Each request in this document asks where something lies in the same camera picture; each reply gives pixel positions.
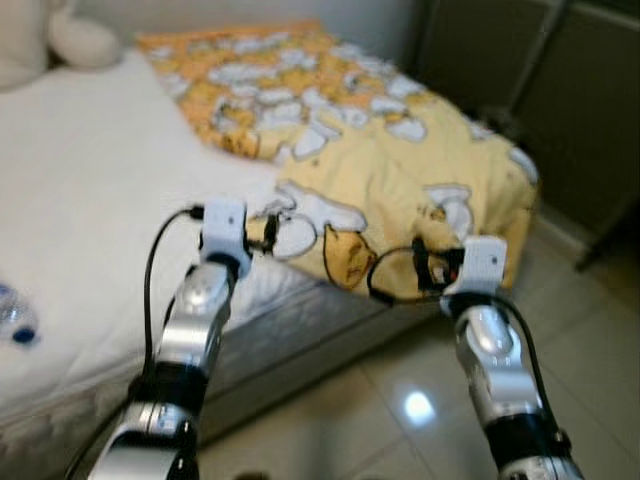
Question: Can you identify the yellow egg print blanket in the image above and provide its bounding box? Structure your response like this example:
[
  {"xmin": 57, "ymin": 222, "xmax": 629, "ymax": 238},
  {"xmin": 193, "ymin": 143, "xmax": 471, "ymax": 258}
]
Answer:
[{"xmin": 135, "ymin": 20, "xmax": 541, "ymax": 301}]

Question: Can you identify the clear plastic bottle blue label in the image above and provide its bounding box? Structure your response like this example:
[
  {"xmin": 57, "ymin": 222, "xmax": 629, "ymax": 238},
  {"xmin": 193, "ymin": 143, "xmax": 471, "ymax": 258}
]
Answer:
[{"xmin": 0, "ymin": 285, "xmax": 41, "ymax": 347}]

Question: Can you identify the grey bed base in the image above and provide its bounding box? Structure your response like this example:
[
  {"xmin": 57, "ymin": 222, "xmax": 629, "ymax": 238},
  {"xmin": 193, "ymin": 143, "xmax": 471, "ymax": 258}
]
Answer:
[{"xmin": 190, "ymin": 300, "xmax": 446, "ymax": 446}]

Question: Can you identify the crumpled clear plastic bag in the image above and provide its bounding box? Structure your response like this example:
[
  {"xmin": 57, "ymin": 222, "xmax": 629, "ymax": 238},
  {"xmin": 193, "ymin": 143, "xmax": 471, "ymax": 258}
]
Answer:
[{"xmin": 478, "ymin": 105, "xmax": 521, "ymax": 141}]

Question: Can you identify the white mattress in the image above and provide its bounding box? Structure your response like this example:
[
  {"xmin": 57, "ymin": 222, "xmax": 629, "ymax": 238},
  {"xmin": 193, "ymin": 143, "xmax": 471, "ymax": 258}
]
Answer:
[{"xmin": 0, "ymin": 50, "xmax": 441, "ymax": 480}]

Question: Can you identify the dark sliding door wardrobe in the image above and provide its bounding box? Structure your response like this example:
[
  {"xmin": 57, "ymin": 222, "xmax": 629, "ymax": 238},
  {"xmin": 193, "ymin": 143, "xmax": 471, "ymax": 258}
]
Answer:
[{"xmin": 410, "ymin": 0, "xmax": 640, "ymax": 271}]

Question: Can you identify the beige plush toy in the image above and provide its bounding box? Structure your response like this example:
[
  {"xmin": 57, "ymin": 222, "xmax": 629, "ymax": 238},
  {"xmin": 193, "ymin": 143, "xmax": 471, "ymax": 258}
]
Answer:
[{"xmin": 0, "ymin": 0, "xmax": 123, "ymax": 91}]

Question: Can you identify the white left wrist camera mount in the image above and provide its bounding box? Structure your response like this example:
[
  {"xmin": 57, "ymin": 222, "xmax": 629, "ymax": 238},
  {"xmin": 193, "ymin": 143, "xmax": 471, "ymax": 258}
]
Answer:
[{"xmin": 200, "ymin": 197, "xmax": 251, "ymax": 263}]

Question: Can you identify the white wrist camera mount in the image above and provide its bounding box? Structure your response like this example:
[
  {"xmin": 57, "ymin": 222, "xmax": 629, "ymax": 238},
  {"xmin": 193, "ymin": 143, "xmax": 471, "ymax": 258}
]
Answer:
[
  {"xmin": 455, "ymin": 237, "xmax": 508, "ymax": 299},
  {"xmin": 200, "ymin": 197, "xmax": 251, "ymax": 263}
]

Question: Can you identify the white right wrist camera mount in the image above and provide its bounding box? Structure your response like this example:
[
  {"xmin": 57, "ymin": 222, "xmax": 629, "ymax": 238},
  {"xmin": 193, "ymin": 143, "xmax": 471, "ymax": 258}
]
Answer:
[{"xmin": 455, "ymin": 237, "xmax": 508, "ymax": 299}]

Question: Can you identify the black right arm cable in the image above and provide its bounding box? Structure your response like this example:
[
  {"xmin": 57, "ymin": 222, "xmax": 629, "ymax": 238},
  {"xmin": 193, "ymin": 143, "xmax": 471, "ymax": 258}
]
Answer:
[{"xmin": 365, "ymin": 245, "xmax": 441, "ymax": 306}]

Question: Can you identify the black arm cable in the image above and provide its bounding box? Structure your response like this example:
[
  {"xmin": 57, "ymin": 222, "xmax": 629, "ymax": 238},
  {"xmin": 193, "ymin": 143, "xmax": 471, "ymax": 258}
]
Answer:
[
  {"xmin": 365, "ymin": 245, "xmax": 441, "ymax": 306},
  {"xmin": 143, "ymin": 205, "xmax": 206, "ymax": 371}
]

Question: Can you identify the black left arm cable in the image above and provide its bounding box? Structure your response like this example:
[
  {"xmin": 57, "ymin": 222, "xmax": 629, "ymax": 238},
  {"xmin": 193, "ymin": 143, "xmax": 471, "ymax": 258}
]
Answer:
[{"xmin": 143, "ymin": 205, "xmax": 206, "ymax": 371}]

